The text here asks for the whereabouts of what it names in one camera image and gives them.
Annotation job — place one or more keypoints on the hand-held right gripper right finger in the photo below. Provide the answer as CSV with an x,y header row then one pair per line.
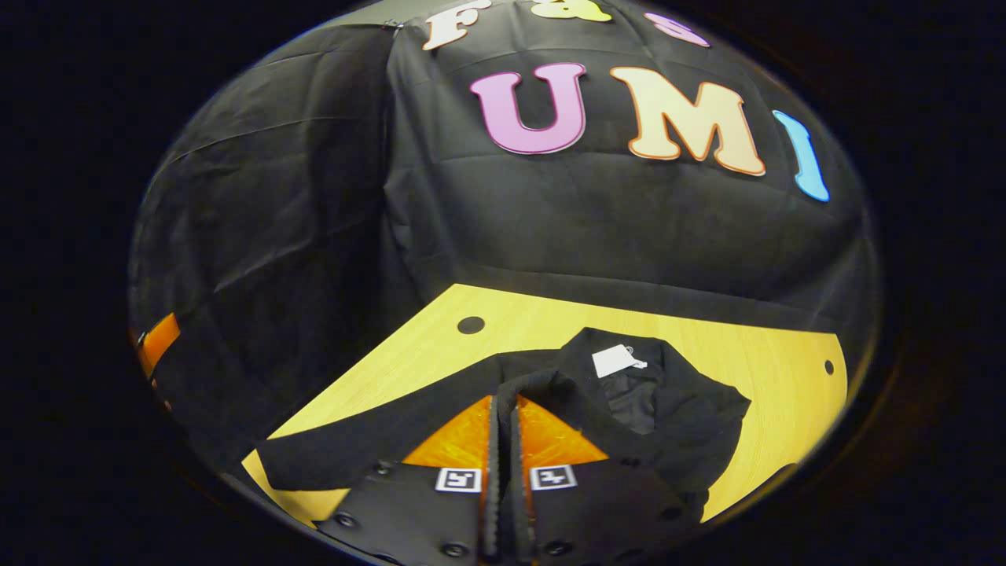
x,y
520,503

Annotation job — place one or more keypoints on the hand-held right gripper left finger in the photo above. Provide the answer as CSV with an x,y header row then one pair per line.
x,y
492,503

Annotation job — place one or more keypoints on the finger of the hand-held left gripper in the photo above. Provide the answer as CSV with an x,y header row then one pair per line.
x,y
161,338

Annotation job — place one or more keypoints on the black garment with white tag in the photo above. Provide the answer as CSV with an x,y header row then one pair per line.
x,y
676,424

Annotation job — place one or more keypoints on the black backdrop cloth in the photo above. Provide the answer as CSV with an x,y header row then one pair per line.
x,y
589,236

